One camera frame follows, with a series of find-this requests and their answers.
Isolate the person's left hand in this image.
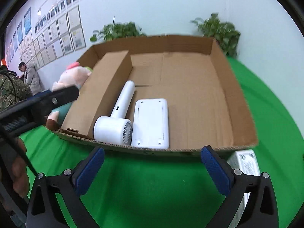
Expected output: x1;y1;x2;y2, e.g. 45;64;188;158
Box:
11;138;29;197

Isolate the white printed carton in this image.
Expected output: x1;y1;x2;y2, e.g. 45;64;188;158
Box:
227;149;262;221

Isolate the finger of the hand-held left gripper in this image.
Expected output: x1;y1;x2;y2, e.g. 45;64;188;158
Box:
0;86;79;124

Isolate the large cardboard box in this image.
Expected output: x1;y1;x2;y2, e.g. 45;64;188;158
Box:
46;34;259;157

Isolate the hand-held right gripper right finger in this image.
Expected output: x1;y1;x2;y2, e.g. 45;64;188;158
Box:
201;146;279;228

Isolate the wall of framed certificates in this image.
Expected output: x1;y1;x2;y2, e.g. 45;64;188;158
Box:
5;5;86;69

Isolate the black cable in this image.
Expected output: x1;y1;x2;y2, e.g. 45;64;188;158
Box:
0;123;40;177

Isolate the pink and teal plush toy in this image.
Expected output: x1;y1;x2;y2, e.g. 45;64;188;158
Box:
46;61;93;130

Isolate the potted green plant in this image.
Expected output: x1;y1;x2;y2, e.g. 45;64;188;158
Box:
90;17;148;44
191;13;241;59

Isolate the white rectangular appliance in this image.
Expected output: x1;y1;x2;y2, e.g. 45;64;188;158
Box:
131;98;170;149

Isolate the white hair dryer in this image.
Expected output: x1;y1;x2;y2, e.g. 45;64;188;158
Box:
93;80;136;146

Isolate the green tablecloth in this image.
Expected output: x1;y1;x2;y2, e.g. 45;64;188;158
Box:
19;57;304;228

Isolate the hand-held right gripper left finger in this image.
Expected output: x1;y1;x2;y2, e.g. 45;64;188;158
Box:
26;146;105;228

